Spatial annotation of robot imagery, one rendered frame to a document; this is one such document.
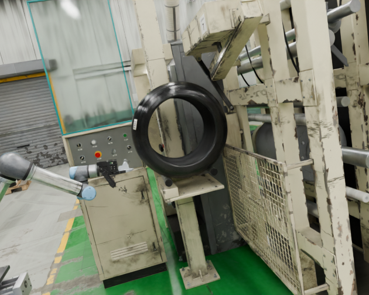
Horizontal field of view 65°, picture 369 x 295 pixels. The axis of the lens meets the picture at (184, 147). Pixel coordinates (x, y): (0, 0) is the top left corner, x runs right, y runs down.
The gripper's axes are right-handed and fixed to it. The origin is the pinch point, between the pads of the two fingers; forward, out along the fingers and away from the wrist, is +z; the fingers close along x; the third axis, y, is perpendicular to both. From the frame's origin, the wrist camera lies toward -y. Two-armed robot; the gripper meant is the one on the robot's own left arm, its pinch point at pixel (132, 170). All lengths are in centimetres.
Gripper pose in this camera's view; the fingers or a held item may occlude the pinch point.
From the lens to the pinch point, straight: 179.2
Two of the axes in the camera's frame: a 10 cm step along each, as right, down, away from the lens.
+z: 9.8, -1.0, 1.8
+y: -0.7, -9.9, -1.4
